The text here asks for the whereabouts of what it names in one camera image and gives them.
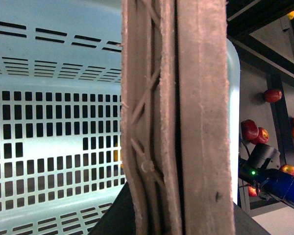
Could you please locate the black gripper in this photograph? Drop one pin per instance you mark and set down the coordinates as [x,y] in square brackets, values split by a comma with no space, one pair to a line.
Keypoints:
[257,162]

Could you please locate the light blue plastic basket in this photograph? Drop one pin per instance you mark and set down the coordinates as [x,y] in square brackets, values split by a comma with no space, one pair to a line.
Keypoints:
[60,117]

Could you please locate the red yellow apple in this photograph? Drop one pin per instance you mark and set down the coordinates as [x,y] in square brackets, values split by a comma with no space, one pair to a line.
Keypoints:
[263,136]

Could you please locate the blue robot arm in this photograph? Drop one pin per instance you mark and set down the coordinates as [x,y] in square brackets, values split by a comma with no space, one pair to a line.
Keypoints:
[268,182]

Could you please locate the lemon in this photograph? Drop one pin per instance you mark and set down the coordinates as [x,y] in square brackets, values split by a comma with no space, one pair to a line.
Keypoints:
[117,155]

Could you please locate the apple behind arm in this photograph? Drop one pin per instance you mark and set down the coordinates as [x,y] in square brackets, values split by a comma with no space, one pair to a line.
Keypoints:
[287,168]

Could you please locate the brown basket handle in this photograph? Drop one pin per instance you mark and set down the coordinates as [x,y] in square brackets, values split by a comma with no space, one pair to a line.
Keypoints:
[175,134]

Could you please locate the red apple pair left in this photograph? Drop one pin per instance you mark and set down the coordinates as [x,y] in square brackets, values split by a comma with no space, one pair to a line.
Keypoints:
[249,130]

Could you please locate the red apple on shelf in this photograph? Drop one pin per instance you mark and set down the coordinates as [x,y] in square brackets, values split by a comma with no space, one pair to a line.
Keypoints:
[272,95]

